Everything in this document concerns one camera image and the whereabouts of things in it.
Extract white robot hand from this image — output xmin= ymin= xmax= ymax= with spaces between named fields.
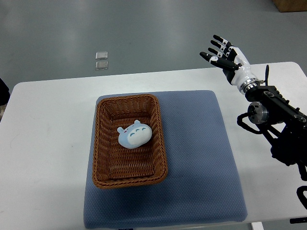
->
xmin=200 ymin=34 xmax=260 ymax=90

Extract blue plush toy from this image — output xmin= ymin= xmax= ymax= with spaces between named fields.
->
xmin=117 ymin=120 xmax=152 ymax=149

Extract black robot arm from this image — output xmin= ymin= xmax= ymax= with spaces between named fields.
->
xmin=200 ymin=35 xmax=307 ymax=181

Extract brown wicker basket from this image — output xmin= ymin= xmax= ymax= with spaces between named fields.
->
xmin=92 ymin=94 xmax=168 ymax=189

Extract brown cardboard box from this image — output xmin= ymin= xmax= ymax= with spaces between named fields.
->
xmin=272 ymin=0 xmax=307 ymax=12

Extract lower floor socket cover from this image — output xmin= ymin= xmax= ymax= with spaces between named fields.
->
xmin=95 ymin=61 xmax=108 ymax=70

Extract floor socket cover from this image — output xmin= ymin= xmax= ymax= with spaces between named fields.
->
xmin=95 ymin=61 xmax=108 ymax=70
xmin=95 ymin=51 xmax=108 ymax=60

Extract upper floor socket cover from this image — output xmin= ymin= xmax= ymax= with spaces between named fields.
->
xmin=95 ymin=51 xmax=108 ymax=60

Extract blue textured mat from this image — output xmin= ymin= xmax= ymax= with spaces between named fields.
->
xmin=83 ymin=91 xmax=248 ymax=229

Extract person in black clothes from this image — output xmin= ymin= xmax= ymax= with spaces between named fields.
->
xmin=0 ymin=79 xmax=10 ymax=106

